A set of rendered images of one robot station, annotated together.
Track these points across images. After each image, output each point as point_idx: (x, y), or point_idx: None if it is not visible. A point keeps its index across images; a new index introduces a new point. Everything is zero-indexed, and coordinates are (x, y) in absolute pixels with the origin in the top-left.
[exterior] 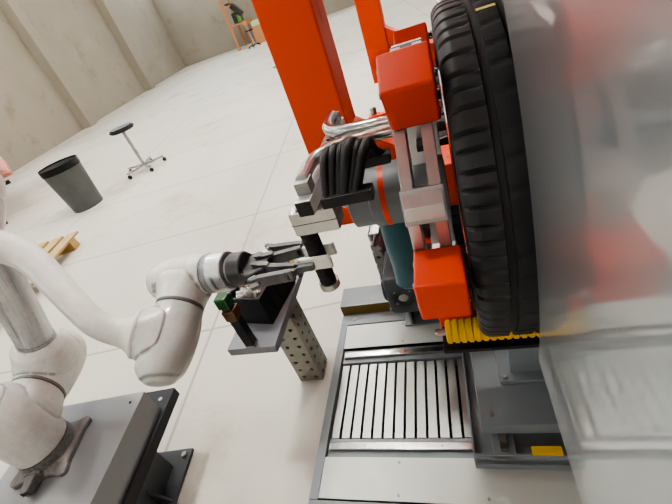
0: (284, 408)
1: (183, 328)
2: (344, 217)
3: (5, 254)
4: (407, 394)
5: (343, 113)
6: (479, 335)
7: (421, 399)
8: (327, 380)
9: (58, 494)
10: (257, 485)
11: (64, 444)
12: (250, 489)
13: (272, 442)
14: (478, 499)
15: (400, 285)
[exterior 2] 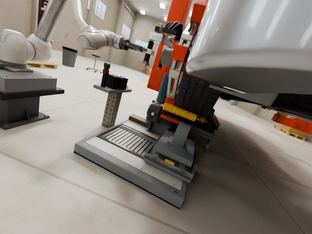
0: (90, 126)
1: (100, 38)
2: (151, 85)
3: None
4: (133, 141)
5: None
6: (173, 108)
7: (137, 144)
8: None
9: (5, 72)
10: (64, 134)
11: (20, 66)
12: (60, 133)
13: (79, 130)
14: (138, 167)
15: (156, 100)
